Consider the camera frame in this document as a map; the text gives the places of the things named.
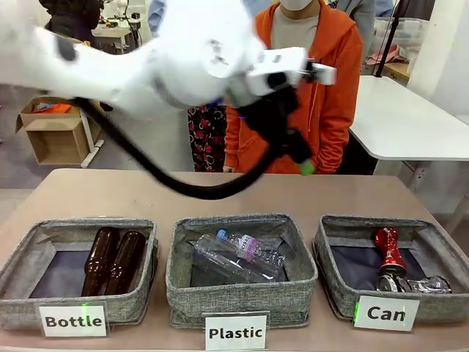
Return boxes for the dark printed crushed can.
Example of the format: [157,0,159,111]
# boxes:
[377,274,452,295]

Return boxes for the orange cloth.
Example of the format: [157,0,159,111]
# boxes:
[33,102,73,114]

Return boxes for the black stand pole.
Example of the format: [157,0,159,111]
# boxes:
[374,0,405,78]

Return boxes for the white Plastic label sign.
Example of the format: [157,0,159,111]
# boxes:
[204,315,268,352]

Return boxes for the person in grey hoodie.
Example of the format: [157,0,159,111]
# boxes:
[335,0,395,65]

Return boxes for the white Can label sign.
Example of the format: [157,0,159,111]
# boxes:
[353,295,421,332]

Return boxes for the white side table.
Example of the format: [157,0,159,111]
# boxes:
[347,75,469,224]

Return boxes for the red crushed can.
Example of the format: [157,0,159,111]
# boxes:
[374,227,407,279]

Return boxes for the grey fabric basket can label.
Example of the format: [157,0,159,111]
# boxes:
[313,215,469,323]

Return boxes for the grey fabric basket bottle label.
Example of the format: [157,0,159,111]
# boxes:
[0,219,159,331]

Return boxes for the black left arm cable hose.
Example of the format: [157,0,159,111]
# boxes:
[71,95,294,201]

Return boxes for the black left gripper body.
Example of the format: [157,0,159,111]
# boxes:
[237,86,305,157]

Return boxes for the small blue-capped plastic bottle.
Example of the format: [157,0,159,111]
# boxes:
[215,229,287,269]

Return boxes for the black red floral pants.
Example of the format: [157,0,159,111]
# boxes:
[187,104,228,173]

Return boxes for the person in dark jacket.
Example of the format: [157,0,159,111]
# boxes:
[38,0,106,40]

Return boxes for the white Bottle label sign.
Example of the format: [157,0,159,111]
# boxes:
[38,304,110,338]

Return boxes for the grey fabric basket plastic label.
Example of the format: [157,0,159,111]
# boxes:
[165,213,319,329]

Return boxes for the large clear plastic bottle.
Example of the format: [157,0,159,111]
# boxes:
[192,234,285,284]

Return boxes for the white background desk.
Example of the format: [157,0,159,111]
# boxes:
[91,16,144,56]

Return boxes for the brown glass bottle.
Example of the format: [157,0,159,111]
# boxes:
[81,226,120,297]
[106,230,147,296]

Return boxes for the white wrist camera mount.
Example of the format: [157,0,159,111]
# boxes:
[244,46,337,108]

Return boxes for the clear plastic storage bin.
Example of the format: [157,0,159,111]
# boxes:
[373,16,430,56]

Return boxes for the open cardboard box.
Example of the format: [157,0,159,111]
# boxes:
[15,95,107,166]

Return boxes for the person in orange hoodie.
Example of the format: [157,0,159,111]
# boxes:
[223,0,364,175]

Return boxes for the white table leg frame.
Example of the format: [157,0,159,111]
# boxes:
[78,108,106,169]

